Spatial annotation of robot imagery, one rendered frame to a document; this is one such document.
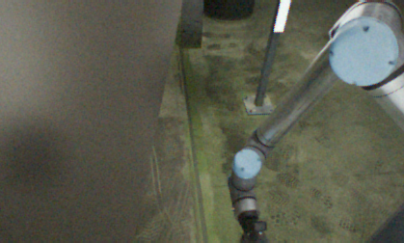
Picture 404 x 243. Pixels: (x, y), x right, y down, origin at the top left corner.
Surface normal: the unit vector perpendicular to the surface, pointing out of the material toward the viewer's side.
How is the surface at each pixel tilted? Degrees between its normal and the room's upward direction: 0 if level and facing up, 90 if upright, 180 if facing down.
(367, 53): 86
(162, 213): 0
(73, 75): 90
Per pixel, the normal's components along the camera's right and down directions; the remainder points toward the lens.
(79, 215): 0.13, 0.69
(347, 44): -0.58, 0.50
